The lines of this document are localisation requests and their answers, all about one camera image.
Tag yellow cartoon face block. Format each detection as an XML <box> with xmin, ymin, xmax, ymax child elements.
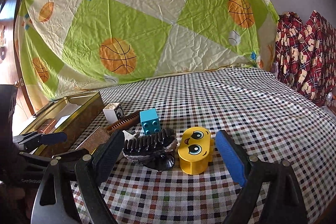
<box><xmin>178</xmin><ymin>127</ymin><xmax>214</xmax><ymax>175</ymax></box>

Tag black hair brush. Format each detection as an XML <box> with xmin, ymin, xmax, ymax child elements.
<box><xmin>122</xmin><ymin>128</ymin><xmax>178</xmax><ymax>172</ymax></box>

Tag red bear pattern cloth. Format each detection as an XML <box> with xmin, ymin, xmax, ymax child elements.
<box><xmin>274</xmin><ymin>11</ymin><xmax>335</xmax><ymax>106</ymax></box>

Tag blue bear toy block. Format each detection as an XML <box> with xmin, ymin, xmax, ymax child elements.
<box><xmin>139</xmin><ymin>108</ymin><xmax>161</xmax><ymax>136</ymax></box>

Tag small white box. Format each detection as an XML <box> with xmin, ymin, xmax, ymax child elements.
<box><xmin>123</xmin><ymin>130</ymin><xmax>136</xmax><ymax>140</ymax></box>

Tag brown wooden comb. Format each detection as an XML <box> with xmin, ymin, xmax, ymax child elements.
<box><xmin>104</xmin><ymin>110</ymin><xmax>141</xmax><ymax>135</ymax></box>

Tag sports pattern bed sheet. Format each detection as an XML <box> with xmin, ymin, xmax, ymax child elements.
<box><xmin>15</xmin><ymin>0</ymin><xmax>278</xmax><ymax>110</ymax></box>

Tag gold metal tin box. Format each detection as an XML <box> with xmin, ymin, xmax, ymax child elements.
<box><xmin>22</xmin><ymin>92</ymin><xmax>104</xmax><ymax>157</ymax></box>

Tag white toy block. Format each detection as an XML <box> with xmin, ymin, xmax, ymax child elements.
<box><xmin>103</xmin><ymin>102</ymin><xmax>124</xmax><ymax>124</ymax></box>

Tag white red-logo carton box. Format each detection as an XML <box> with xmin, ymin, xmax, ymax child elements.
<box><xmin>76</xmin><ymin>127</ymin><xmax>110</xmax><ymax>154</ymax></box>

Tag copper brown small box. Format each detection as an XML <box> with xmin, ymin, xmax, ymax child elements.
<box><xmin>37</xmin><ymin>118</ymin><xmax>56</xmax><ymax>134</ymax></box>

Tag checkered tablecloth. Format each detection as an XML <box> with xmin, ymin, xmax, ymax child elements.
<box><xmin>100</xmin><ymin>69</ymin><xmax>335</xmax><ymax>223</ymax></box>

